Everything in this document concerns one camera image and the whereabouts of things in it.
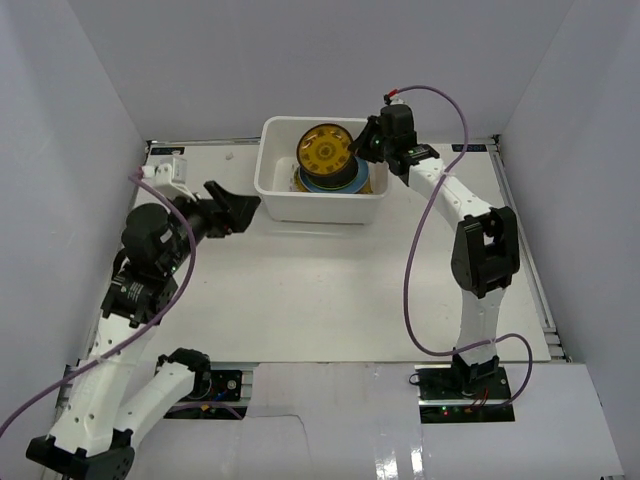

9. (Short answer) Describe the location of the light blue plate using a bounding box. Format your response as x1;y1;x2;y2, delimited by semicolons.
295;159;369;195

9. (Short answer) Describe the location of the black plate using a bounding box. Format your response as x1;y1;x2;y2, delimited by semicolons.
299;156;359;191

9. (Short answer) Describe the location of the yellow patterned plate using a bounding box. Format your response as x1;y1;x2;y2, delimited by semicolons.
296;123;353;177

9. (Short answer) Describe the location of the round woven bamboo plate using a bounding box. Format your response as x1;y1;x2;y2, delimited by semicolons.
292;172;306;192

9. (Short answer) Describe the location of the rectangular woven bamboo plate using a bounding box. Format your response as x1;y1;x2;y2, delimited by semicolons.
363;176;373;194

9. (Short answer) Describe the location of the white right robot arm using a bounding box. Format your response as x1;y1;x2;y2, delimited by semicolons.
349;104;520;399

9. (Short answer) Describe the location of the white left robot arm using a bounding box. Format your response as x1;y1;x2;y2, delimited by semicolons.
26;181;260;479

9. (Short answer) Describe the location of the white plastic bin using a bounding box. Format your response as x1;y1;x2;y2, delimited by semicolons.
254;116;390;224

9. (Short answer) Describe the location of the white paper sheet front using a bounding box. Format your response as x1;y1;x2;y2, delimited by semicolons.
130;364;624;479

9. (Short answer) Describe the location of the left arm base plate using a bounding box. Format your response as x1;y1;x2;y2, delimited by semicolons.
172;368;243;409

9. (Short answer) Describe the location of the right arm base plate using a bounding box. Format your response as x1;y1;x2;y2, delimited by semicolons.
409;367;515;425

